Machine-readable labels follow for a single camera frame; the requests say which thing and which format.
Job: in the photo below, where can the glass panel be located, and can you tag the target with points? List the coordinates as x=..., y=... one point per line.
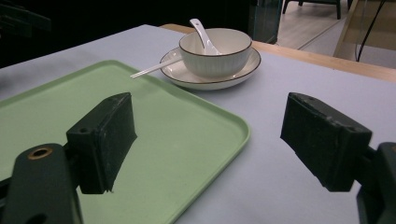
x=264, y=20

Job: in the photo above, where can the dark chair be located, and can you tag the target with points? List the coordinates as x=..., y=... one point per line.
x=327, y=4

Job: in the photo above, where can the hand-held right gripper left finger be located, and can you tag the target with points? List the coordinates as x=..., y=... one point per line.
x=102, y=146

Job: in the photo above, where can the white chopsticks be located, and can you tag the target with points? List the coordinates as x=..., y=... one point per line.
x=152, y=69

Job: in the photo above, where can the green plastic tray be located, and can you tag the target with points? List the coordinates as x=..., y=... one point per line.
x=174, y=133

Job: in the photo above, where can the white plate with dark rim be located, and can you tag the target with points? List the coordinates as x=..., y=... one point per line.
x=186, y=76

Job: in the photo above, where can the white ribbed bowl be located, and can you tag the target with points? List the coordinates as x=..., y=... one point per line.
x=218, y=59

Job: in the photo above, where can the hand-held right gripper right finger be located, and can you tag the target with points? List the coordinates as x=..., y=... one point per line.
x=323, y=140

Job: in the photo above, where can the white ceramic spoon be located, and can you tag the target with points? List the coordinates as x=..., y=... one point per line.
x=204, y=37

